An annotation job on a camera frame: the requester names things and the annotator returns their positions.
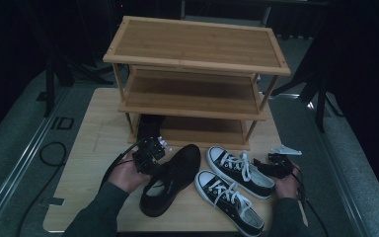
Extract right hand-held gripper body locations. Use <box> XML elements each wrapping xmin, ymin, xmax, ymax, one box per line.
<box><xmin>265</xmin><ymin>145</ymin><xmax>303</xmax><ymax>180</ymax></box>

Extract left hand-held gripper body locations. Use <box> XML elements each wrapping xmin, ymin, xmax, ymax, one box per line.
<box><xmin>132</xmin><ymin>136</ymin><xmax>173</xmax><ymax>175</ymax></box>

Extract plain black shoe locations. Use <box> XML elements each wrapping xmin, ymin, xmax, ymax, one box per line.
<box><xmin>139</xmin><ymin>143</ymin><xmax>202</xmax><ymax>218</ymax></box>
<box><xmin>136</xmin><ymin>114</ymin><xmax>167</xmax><ymax>141</ymax></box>

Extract black and white sneaker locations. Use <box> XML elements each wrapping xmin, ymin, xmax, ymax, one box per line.
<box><xmin>205</xmin><ymin>145</ymin><xmax>276</xmax><ymax>200</ymax></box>
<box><xmin>193</xmin><ymin>169</ymin><xmax>265</xmax><ymax>237</ymax></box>

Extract wooden shoe rack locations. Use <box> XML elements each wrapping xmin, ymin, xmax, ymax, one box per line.
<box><xmin>102</xmin><ymin>15</ymin><xmax>292</xmax><ymax>151</ymax></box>

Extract person's right hand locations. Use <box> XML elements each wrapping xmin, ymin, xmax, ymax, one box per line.
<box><xmin>273</xmin><ymin>162</ymin><xmax>302</xmax><ymax>200</ymax></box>

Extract person's left hand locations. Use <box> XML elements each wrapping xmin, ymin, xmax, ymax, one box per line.
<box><xmin>108</xmin><ymin>150</ymin><xmax>152</xmax><ymax>195</ymax></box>

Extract black metal stand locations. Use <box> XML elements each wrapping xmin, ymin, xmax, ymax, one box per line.
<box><xmin>42</xmin><ymin>0</ymin><xmax>114</xmax><ymax>119</ymax></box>
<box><xmin>270</xmin><ymin>29</ymin><xmax>344</xmax><ymax>133</ymax></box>

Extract left hand-held gripper cable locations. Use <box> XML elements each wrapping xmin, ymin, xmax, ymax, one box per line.
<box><xmin>100</xmin><ymin>137</ymin><xmax>146</xmax><ymax>189</ymax></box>

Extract hand-held gripper cable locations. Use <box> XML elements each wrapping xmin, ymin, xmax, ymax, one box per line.
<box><xmin>290</xmin><ymin>164</ymin><xmax>330</xmax><ymax>237</ymax></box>
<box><xmin>100</xmin><ymin>137</ymin><xmax>146</xmax><ymax>189</ymax></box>

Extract right hand-held gripper cable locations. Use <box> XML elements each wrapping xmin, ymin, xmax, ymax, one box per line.
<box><xmin>290</xmin><ymin>164</ymin><xmax>330</xmax><ymax>237</ymax></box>

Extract black floor cable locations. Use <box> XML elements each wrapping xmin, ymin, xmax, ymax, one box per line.
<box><xmin>15</xmin><ymin>141</ymin><xmax>68</xmax><ymax>237</ymax></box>

